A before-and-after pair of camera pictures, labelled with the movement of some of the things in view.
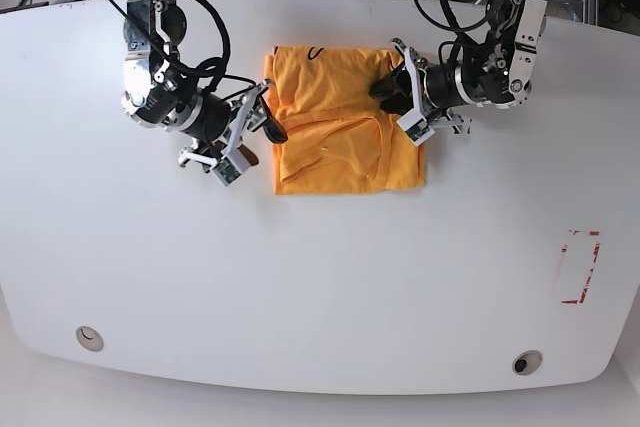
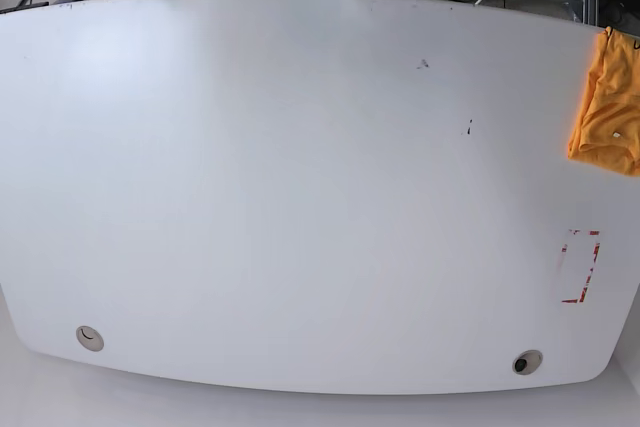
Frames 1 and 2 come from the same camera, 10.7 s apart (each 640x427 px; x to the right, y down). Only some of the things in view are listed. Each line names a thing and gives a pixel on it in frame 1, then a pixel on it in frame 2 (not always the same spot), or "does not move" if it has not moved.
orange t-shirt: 339,139 → 606,130
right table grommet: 527,362 does not move
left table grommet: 89,338 does not move
